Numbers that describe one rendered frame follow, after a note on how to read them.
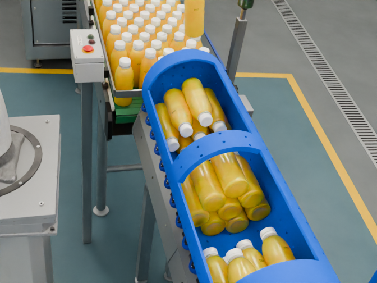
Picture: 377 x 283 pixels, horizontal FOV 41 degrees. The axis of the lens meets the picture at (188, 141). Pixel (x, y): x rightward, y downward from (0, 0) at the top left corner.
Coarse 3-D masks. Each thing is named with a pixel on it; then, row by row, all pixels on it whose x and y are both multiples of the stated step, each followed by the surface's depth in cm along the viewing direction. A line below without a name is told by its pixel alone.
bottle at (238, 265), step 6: (234, 258) 113; (240, 258) 112; (228, 264) 112; (234, 264) 111; (240, 264) 110; (246, 264) 110; (228, 270) 111; (234, 270) 110; (240, 270) 109; (246, 270) 109; (252, 270) 109; (228, 276) 110; (234, 276) 109; (240, 276) 108; (234, 282) 108
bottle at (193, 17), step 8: (184, 0) 163; (192, 0) 160; (200, 0) 161; (192, 8) 162; (200, 8) 163; (184, 16) 167; (192, 16) 164; (200, 16) 165; (192, 24) 166; (200, 24) 167; (192, 32) 168; (200, 32) 169
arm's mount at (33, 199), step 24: (24, 120) 145; (48, 120) 145; (24, 144) 138; (48, 144) 138; (24, 168) 131; (48, 168) 132; (0, 192) 124; (24, 192) 125; (48, 192) 125; (0, 216) 119; (24, 216) 119; (48, 216) 120
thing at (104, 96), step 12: (84, 0) 247; (84, 12) 247; (84, 24) 251; (96, 84) 213; (108, 84) 195; (108, 96) 190; (108, 108) 184; (108, 120) 182; (108, 132) 186; (120, 132) 205; (108, 168) 244; (120, 168) 245; (132, 168) 247; (96, 192) 253; (96, 204) 258
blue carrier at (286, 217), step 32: (160, 64) 155; (192, 64) 161; (160, 96) 166; (224, 96) 168; (160, 128) 143; (192, 160) 125; (256, 160) 146; (288, 192) 119; (192, 224) 117; (256, 224) 138; (288, 224) 129; (192, 256) 116; (224, 256) 132; (320, 256) 104
